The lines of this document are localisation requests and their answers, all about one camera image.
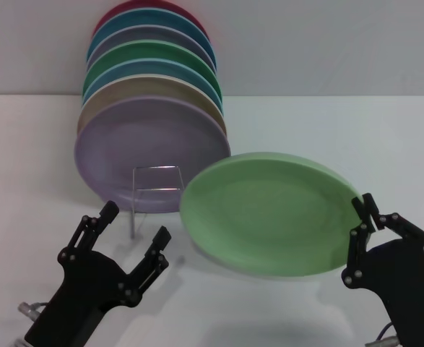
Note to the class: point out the teal blue plate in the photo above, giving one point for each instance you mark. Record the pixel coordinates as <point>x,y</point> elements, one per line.
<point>143,18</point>

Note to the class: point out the light blue plate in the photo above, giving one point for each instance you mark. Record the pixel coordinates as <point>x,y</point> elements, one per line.
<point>143,68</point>

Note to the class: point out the lilac plate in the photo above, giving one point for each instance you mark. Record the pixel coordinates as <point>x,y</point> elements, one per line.
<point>125,144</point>

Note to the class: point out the dark red plate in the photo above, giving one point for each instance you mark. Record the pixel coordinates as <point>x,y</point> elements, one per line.
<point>143,3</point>

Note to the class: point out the grey purple plate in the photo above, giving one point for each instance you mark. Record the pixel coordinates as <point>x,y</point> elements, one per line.
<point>143,34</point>

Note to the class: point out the light green plate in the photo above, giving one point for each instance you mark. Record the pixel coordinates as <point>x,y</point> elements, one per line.
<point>269,217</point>

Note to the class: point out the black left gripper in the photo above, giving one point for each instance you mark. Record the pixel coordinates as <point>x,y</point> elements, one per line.
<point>85,285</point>

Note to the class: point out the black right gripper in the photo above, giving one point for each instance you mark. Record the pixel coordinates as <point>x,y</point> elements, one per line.
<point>410,289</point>

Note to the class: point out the beige plate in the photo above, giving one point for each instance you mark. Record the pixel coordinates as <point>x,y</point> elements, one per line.
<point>143,86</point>

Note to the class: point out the dark green plate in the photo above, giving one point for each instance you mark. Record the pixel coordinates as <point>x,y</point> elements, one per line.
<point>143,50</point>

